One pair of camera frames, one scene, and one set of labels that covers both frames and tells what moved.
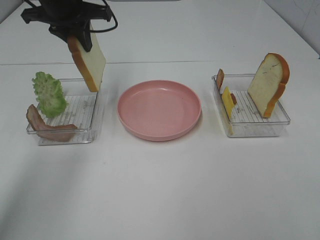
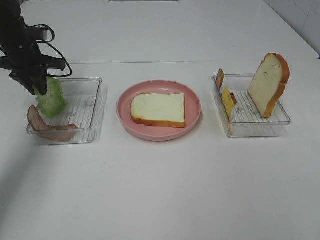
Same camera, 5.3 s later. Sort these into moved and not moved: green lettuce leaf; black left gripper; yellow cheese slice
Moved: black left gripper
Not moved: green lettuce leaf; yellow cheese slice
